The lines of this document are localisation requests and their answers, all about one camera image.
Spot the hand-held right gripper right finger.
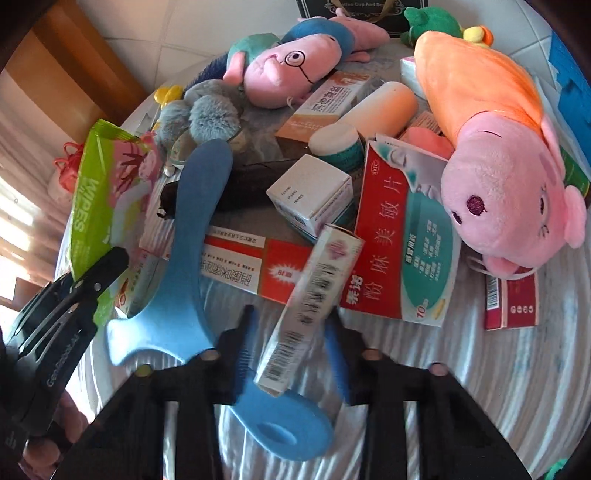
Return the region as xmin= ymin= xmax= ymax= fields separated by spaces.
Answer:
xmin=325 ymin=314 xmax=532 ymax=480

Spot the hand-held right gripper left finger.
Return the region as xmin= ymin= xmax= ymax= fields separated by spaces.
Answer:
xmin=55 ymin=305 xmax=259 ymax=480

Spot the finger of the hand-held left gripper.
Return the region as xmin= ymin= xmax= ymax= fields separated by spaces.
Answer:
xmin=69 ymin=246 xmax=131 ymax=305
xmin=14 ymin=276 xmax=100 ymax=356

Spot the narrow white red carton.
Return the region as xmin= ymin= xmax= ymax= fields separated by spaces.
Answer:
xmin=254 ymin=224 xmax=365 ymax=398

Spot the green wet wipes pack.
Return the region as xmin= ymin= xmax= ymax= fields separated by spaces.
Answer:
xmin=65 ymin=119 xmax=164 ymax=326

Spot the blue plastic crate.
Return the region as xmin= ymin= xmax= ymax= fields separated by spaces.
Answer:
xmin=549 ymin=34 xmax=591 ymax=139

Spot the round desktop with striped cloth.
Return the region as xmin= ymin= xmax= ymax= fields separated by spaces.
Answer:
xmin=46 ymin=37 xmax=591 ymax=480

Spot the person's left hand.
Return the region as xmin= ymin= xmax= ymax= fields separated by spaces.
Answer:
xmin=21 ymin=390 xmax=90 ymax=480

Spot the long red white box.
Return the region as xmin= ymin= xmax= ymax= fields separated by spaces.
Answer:
xmin=198 ymin=233 xmax=326 ymax=305

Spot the pale curtain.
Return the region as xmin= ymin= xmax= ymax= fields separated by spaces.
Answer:
xmin=0 ymin=69 xmax=79 ymax=301

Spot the large red white medicine box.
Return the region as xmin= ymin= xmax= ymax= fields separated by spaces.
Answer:
xmin=342 ymin=134 xmax=462 ymax=328

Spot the dark brown pouch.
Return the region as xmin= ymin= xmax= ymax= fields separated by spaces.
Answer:
xmin=157 ymin=159 xmax=315 ymax=217

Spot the white cube medicine box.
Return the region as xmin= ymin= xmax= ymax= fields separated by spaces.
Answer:
xmin=266 ymin=154 xmax=355 ymax=245

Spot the grey fluffy plush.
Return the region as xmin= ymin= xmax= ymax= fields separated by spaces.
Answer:
xmin=154 ymin=79 xmax=245 ymax=153

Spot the dark red small box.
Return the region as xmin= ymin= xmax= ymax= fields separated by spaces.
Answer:
xmin=484 ymin=268 xmax=541 ymax=330

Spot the dark blue fuzzy toy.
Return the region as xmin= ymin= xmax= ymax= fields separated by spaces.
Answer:
xmin=185 ymin=51 xmax=232 ymax=90

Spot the white jar teal label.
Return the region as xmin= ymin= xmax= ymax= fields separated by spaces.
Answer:
xmin=308 ymin=124 xmax=365 ymax=174

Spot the pink pig plush orange dress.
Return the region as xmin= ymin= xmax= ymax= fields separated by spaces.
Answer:
xmin=413 ymin=30 xmax=587 ymax=280

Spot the salmon pink soft item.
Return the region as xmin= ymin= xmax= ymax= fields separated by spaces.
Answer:
xmin=399 ymin=124 xmax=455 ymax=160

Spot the orange white medicine box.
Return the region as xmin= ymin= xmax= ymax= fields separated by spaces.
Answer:
xmin=276 ymin=71 xmax=372 ymax=144

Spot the cream cylinder tube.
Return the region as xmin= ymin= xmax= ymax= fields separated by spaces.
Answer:
xmin=339 ymin=82 xmax=419 ymax=139

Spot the pink pig plush with glasses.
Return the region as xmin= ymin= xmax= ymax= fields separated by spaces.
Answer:
xmin=224 ymin=14 xmax=389 ymax=110

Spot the white tissue pack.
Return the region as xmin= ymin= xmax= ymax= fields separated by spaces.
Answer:
xmin=399 ymin=55 xmax=430 ymax=100

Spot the green white carton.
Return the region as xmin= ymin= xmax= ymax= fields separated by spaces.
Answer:
xmin=561 ymin=143 xmax=591 ymax=199

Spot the dark green duck plush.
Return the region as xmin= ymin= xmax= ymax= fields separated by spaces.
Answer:
xmin=401 ymin=4 xmax=495 ymax=47

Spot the blue plastic long-handled tool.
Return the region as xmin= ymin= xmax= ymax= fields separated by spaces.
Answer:
xmin=105 ymin=138 xmax=334 ymax=462

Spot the wooden arch frame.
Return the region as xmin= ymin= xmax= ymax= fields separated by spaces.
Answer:
xmin=0 ymin=14 xmax=153 ymax=130

